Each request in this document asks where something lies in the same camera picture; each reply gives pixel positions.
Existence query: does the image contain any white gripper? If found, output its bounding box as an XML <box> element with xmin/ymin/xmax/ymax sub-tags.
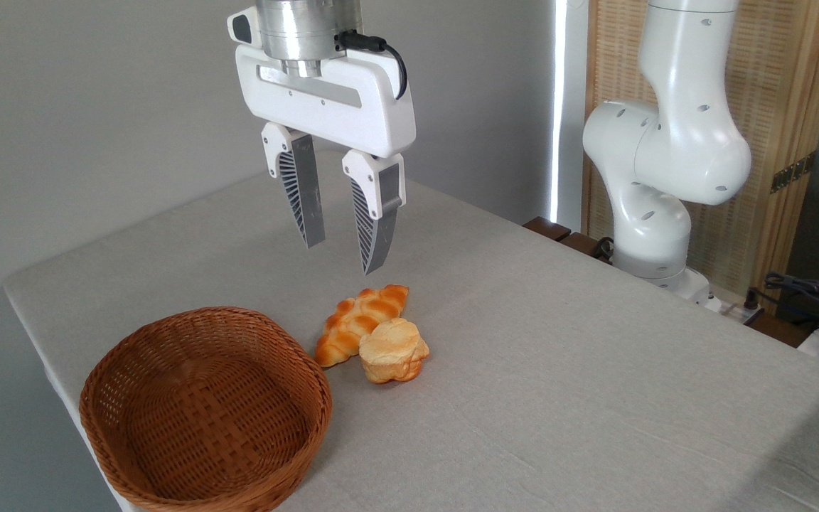
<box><xmin>235</xmin><ymin>44</ymin><xmax>417</xmax><ymax>276</ymax></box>

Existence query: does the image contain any pale round bread roll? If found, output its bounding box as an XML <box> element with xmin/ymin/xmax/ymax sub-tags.
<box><xmin>359</xmin><ymin>318</ymin><xmax>430</xmax><ymax>385</ymax></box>

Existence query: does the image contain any orange braided bread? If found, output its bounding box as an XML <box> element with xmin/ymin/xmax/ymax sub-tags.
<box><xmin>315</xmin><ymin>284</ymin><xmax>410</xmax><ymax>368</ymax></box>

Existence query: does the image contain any brown wicker basket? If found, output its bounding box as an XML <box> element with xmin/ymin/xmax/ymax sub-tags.
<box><xmin>79</xmin><ymin>306</ymin><xmax>333</xmax><ymax>512</ymax></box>

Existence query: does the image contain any dark brown wooden block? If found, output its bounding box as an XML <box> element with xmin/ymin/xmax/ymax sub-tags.
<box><xmin>559</xmin><ymin>231</ymin><xmax>613</xmax><ymax>265</ymax></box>
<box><xmin>523</xmin><ymin>216</ymin><xmax>572</xmax><ymax>242</ymax></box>

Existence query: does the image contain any grey tablecloth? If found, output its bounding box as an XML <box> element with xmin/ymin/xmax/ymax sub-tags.
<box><xmin>3</xmin><ymin>149</ymin><xmax>819</xmax><ymax>512</ymax></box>

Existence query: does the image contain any white power strip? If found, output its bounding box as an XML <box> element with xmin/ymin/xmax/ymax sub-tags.
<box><xmin>694</xmin><ymin>290</ymin><xmax>766</xmax><ymax>325</ymax></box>

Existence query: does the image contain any wooden folding screen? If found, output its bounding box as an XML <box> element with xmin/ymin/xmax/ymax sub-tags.
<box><xmin>586</xmin><ymin>0</ymin><xmax>819</xmax><ymax>299</ymax></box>

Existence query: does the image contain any brass screen hinge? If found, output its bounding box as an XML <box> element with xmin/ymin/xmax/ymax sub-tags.
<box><xmin>770</xmin><ymin>151</ymin><xmax>818</xmax><ymax>194</ymax></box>

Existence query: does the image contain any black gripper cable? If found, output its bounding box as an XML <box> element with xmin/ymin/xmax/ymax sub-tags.
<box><xmin>338</xmin><ymin>30</ymin><xmax>409</xmax><ymax>101</ymax></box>

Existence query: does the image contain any black cable bundle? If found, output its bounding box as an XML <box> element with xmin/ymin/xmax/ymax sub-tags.
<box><xmin>744</xmin><ymin>272</ymin><xmax>819</xmax><ymax>336</ymax></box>

